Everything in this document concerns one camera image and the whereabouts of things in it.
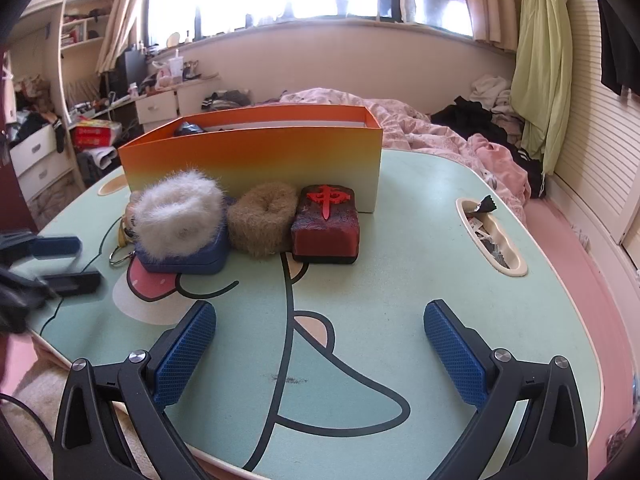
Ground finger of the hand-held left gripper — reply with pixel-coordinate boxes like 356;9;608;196
35;270;103;297
0;232;82;268

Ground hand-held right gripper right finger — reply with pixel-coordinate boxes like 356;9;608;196
422;299;590;480

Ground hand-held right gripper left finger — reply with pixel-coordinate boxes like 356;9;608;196
52;300;218;480

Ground blue tin box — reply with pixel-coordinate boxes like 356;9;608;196
136;195;232;276

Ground white fluffy scrunchie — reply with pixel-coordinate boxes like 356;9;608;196
131;167;226;261

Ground brown fluffy scrunchie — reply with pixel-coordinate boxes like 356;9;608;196
226;181;299;259

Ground orange cardboard box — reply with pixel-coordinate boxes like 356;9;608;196
118;104;385;215

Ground green cartoon desktop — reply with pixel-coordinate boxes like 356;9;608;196
22;149;603;473

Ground white drawer unit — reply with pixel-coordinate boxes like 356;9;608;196
10;122;76;196

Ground red tissue pack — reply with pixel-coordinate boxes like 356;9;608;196
70;116;123;150

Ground pink bed sheet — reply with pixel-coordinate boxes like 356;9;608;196
515;195;640;441

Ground small white drawer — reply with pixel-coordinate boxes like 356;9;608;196
136;91;181;126

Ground dark patterned cloth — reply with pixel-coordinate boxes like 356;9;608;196
605;417;633;463

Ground black box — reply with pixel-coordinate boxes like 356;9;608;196
116;50;148;96

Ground pink plush toy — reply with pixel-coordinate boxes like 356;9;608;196
152;62;173;92

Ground pink quilt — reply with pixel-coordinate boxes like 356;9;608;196
279;87;532;211

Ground dark striped clothing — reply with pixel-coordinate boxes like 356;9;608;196
202;89;251;111

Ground beige curtain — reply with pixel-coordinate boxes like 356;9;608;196
460;0;526;53
96;0;153;76

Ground black clothes pile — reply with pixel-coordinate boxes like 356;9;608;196
430;96;546;200

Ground white louvered closet doors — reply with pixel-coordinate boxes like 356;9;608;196
550;0;640;261

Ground white clothes pile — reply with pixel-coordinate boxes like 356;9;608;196
470;74;521;136

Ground green hanging cloth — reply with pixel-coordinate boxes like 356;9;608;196
510;0;573;176

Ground black hanging garment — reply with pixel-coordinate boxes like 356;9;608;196
595;0;640;96

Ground white wall shelf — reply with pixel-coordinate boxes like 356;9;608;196
59;2;112;53

